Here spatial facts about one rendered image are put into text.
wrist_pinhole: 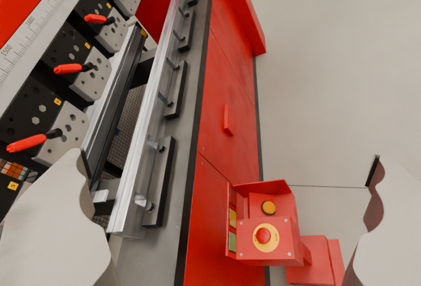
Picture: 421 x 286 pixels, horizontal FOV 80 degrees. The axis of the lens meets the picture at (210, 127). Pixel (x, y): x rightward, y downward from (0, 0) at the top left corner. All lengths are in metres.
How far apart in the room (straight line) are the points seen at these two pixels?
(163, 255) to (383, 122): 1.43
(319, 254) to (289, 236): 0.66
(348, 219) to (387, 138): 0.52
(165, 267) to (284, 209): 0.38
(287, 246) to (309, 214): 0.84
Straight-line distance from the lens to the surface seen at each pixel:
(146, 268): 0.80
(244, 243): 0.77
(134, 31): 1.53
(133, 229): 0.79
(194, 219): 0.83
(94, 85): 0.75
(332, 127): 1.77
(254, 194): 0.84
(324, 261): 1.39
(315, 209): 1.57
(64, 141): 0.66
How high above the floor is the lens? 1.49
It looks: 46 degrees down
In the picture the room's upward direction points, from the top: 40 degrees counter-clockwise
